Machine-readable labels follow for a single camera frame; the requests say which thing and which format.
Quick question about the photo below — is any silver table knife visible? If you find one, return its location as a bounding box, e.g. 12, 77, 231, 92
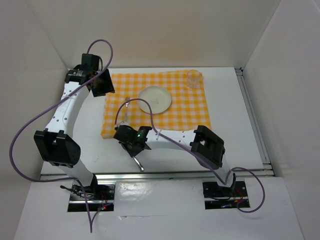
132, 156, 145, 172

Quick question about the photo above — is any silver fork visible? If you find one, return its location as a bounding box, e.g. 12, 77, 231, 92
123, 96, 131, 125

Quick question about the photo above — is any cream round plate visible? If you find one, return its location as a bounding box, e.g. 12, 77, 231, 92
138, 86, 172, 114

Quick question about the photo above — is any yellow white checkered cloth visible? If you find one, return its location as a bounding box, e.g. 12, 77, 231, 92
101, 70, 211, 139

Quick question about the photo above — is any clear plastic cup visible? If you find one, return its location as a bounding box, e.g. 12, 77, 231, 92
187, 69, 203, 89

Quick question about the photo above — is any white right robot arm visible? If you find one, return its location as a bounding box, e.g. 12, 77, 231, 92
113, 124, 236, 196

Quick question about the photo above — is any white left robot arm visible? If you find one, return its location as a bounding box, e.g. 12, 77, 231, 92
33, 53, 115, 200

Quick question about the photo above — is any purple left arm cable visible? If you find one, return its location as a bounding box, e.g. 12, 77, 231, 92
9, 38, 115, 234

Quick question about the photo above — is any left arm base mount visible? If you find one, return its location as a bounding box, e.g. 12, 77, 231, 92
60, 184, 116, 213

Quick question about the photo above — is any aluminium front rail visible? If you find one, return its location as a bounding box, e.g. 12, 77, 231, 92
40, 169, 275, 181

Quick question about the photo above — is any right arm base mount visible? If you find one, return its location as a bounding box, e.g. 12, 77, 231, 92
202, 181, 250, 210

